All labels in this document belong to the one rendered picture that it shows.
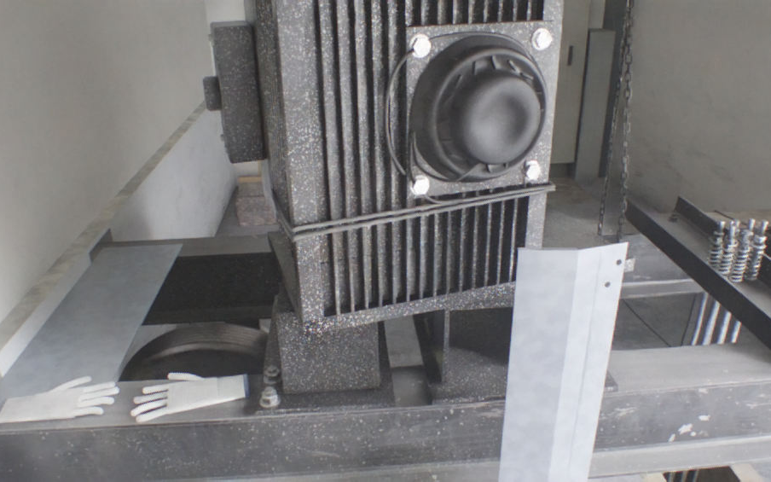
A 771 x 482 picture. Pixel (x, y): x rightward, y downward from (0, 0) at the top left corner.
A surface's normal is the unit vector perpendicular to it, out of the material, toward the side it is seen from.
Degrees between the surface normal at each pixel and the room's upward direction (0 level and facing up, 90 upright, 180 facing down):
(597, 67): 90
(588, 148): 90
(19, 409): 0
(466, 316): 0
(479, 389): 0
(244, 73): 90
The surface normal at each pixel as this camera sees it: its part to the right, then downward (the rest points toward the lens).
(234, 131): 0.32, 0.39
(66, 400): -0.02, -0.91
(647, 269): 0.08, 0.42
